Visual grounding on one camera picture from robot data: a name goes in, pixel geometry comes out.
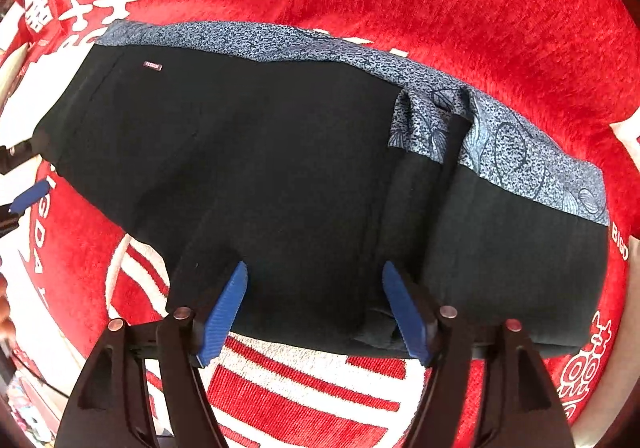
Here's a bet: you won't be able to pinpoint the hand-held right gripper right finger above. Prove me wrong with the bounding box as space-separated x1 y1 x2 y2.
382 260 576 448

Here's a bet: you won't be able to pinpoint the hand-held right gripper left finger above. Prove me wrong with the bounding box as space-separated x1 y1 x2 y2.
55 260 249 448

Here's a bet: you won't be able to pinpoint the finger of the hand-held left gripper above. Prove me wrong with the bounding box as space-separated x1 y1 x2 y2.
0 140 48 176
0 179 51 235

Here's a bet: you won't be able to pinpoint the black pants with blue trim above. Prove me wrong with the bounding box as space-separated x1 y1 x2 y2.
32 19 611 361

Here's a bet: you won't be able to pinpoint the cream cloth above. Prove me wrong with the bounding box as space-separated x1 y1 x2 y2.
0 48 76 149

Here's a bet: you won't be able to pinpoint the cream pillow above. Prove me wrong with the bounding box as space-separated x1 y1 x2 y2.
609 114 640 161

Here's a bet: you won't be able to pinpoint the red printed blanket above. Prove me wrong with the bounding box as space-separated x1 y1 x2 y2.
0 0 640 448

